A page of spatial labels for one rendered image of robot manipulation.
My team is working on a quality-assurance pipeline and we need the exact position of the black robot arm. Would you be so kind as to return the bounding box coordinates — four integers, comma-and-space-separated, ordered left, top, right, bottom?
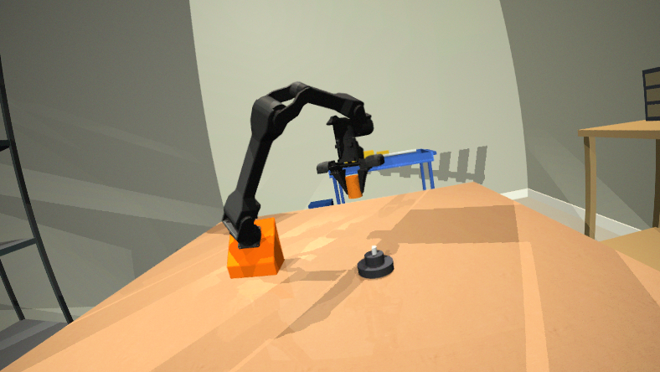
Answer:
222, 82, 374, 249

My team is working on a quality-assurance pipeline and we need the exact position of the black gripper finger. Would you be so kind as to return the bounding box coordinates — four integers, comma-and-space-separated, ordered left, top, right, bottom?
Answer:
330, 169, 348, 194
358, 167, 372, 194

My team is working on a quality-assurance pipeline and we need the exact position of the dark grey round pedestal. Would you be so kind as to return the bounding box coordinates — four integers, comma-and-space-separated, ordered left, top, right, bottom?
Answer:
357, 245, 394, 279

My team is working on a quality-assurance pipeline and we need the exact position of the orange cylinder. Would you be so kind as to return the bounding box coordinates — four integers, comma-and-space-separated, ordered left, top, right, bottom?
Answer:
345, 175, 363, 199

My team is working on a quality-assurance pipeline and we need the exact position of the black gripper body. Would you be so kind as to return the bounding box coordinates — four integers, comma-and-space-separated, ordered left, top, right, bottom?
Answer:
317, 138, 384, 174

